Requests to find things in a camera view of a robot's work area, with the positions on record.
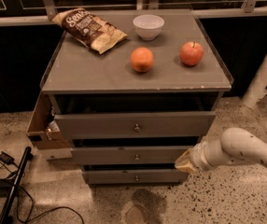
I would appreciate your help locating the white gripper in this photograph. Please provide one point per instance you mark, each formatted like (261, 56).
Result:
(196, 157)

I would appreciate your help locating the grey drawer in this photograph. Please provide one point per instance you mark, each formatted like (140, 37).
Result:
(126, 155)
(135, 125)
(148, 176)

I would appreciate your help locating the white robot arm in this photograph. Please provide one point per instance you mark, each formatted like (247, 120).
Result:
(236, 146)

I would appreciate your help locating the grey top drawer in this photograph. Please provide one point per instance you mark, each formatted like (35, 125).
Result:
(135, 125)

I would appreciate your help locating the grey bottom drawer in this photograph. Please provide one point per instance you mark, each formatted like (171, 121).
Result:
(148, 176)

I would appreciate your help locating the grey drawer cabinet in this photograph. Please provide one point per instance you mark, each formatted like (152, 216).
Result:
(82, 81)

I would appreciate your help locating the red apple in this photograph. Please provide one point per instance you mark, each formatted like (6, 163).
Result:
(191, 53)

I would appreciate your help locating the orange fruit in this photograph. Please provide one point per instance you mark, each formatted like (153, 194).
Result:
(142, 60)

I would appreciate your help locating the white bowl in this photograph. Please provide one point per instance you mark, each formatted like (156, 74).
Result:
(148, 26)

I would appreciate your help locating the cardboard box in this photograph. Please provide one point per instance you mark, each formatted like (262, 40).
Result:
(44, 133)

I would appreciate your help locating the brown chip bag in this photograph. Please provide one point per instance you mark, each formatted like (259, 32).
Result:
(90, 30)

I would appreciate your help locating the black power adapter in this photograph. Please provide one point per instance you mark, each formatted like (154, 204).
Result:
(5, 158)

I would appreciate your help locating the black pole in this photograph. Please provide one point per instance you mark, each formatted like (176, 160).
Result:
(14, 185)

